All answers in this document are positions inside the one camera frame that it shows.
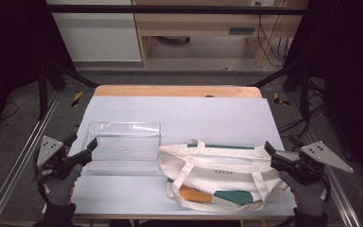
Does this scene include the black frame leg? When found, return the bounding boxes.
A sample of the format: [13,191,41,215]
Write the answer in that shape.
[251,61,312,122]
[37,59,99,121]

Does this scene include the black object under desk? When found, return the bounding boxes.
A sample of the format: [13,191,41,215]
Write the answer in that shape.
[155,35,192,45]

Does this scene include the cream canvas tote bag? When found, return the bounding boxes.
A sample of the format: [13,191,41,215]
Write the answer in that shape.
[158,138,289,213]

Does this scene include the hanging black cables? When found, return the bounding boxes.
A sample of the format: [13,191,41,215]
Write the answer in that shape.
[256,1,293,67]

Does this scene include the white cabinet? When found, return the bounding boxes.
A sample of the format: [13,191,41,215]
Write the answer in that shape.
[45,0,143,62]

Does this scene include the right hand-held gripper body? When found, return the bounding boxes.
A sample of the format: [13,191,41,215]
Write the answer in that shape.
[270,140,354,186]

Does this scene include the black frame crossbar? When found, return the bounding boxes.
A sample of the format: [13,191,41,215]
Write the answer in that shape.
[45,4,308,16]

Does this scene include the clear plastic container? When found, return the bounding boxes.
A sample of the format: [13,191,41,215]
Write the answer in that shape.
[80,121,162,173]

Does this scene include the light wooden desk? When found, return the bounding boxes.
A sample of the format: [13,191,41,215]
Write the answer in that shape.
[131,0,310,68]

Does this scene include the aluminium floor rail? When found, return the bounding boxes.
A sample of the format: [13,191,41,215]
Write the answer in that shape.
[0,90,61,227]
[286,94,362,227]

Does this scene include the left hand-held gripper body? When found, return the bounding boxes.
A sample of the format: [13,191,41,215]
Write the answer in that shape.
[37,135,93,180]

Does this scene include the person's right hand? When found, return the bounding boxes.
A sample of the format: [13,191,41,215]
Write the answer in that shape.
[278,170,329,218]

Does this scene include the pale blue table mat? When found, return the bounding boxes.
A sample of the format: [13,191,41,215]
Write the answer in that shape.
[70,96,298,219]

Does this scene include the thin black floor cable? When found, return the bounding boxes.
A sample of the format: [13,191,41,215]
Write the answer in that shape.
[0,101,20,121]

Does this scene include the black floor cables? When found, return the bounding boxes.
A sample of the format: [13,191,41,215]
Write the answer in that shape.
[278,77,328,140]

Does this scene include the person's left hand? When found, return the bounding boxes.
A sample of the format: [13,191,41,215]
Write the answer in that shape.
[39,164,84,206]

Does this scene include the yellow-black tape strip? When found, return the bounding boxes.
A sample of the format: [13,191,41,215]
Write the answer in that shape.
[272,92,291,107]
[71,91,85,108]

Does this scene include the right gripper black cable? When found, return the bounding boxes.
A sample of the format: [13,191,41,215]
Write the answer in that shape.
[321,172,333,203]

